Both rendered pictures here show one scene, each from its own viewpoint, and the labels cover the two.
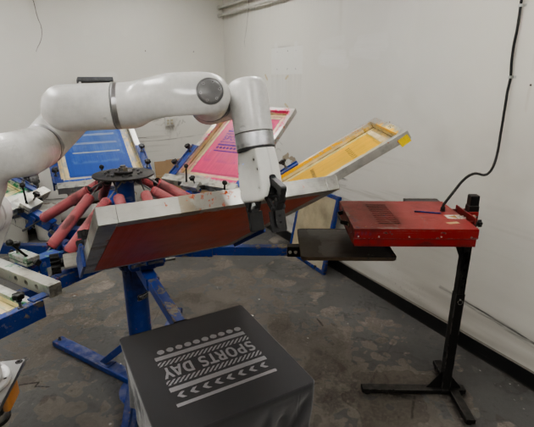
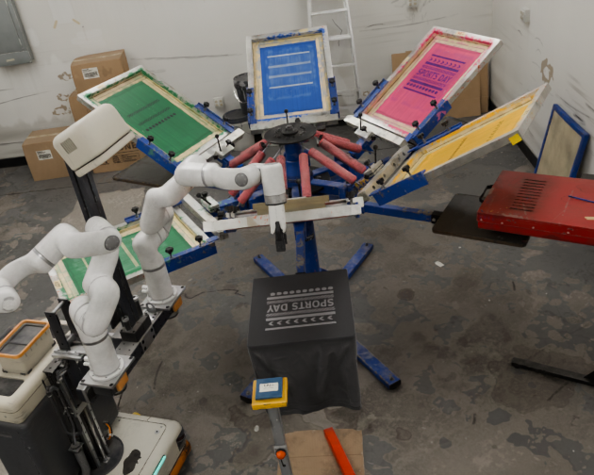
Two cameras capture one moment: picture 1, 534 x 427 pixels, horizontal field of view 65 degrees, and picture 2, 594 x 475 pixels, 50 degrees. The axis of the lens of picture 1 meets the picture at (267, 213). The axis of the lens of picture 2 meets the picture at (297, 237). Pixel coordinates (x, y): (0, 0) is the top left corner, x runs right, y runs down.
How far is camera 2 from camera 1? 158 cm
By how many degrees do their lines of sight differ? 33
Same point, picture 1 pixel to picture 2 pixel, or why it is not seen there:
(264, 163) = (272, 215)
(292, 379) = (340, 330)
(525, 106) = not seen: outside the picture
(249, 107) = (267, 183)
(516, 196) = not seen: outside the picture
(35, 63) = not seen: outside the picture
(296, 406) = (340, 348)
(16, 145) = (164, 196)
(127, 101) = (208, 177)
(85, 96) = (190, 173)
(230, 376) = (305, 319)
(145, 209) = (227, 224)
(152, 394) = (255, 319)
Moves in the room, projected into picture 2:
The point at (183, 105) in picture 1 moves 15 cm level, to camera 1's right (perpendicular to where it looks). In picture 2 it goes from (229, 186) to (267, 191)
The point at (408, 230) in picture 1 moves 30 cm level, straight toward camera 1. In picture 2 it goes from (533, 221) to (493, 250)
